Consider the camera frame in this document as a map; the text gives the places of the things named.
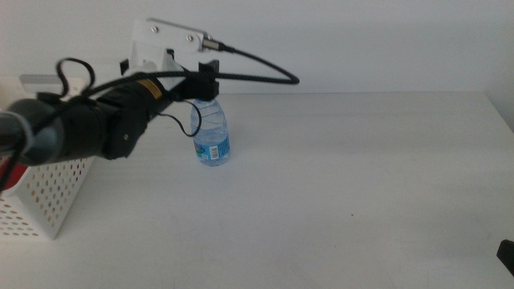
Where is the clear water bottle blue cap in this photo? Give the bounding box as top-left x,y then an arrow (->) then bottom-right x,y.
190,97 -> 231,167

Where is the white perforated plastic basket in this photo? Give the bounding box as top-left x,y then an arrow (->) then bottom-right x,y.
0,74 -> 97,241

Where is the thin black left wrist cable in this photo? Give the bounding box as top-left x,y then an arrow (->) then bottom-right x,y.
55,58 -> 202,138

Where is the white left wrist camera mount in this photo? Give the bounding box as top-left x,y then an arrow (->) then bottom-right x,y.
119,18 -> 210,88

